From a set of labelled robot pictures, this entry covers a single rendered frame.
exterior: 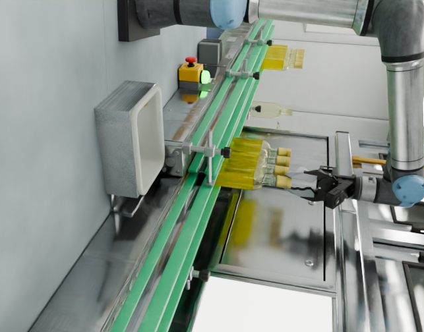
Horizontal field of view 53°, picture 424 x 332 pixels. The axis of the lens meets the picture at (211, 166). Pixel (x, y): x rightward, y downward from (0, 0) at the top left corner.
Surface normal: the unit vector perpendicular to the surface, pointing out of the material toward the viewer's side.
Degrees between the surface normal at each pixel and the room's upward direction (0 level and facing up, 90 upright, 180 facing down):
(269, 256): 90
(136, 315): 90
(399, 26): 112
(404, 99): 99
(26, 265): 0
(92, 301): 90
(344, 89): 90
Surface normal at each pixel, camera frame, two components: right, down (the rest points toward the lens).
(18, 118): 0.98, 0.12
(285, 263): 0.01, -0.85
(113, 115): -0.22, 0.51
